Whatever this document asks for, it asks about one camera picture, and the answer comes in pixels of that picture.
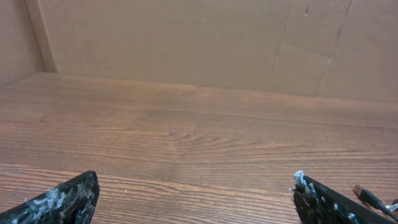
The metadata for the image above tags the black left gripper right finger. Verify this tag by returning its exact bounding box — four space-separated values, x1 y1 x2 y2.
292 170 395 224

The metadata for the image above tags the black USB cable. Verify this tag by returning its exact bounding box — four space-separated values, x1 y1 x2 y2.
353 184 398 222

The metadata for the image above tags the cardboard back wall panel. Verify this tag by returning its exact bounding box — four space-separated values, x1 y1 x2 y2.
1 0 397 102

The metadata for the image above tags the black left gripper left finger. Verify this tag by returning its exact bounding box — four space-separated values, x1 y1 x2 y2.
1 170 100 224

